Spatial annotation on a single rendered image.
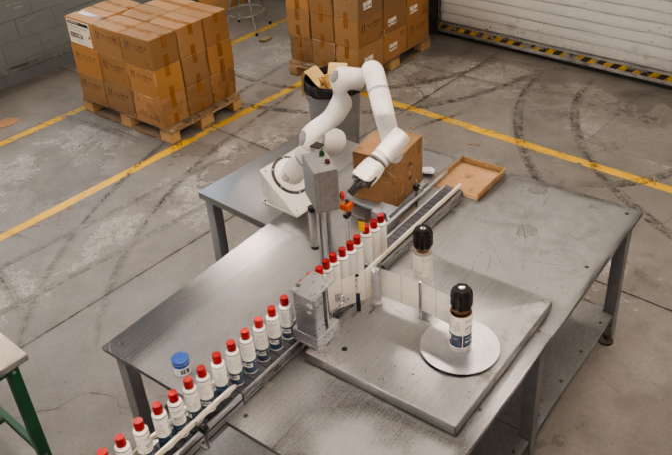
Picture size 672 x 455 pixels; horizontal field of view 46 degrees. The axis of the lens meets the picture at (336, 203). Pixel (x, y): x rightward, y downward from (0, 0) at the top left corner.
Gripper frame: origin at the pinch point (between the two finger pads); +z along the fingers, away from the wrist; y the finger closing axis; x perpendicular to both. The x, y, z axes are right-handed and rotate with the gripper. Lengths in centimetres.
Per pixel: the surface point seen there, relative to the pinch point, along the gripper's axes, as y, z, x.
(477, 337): 61, 14, 43
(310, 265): -27, 31, 40
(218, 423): 27, 100, -2
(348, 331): 24, 44, 27
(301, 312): 18, 51, 4
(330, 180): 0.2, 4.8, -13.8
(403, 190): -36, -30, 66
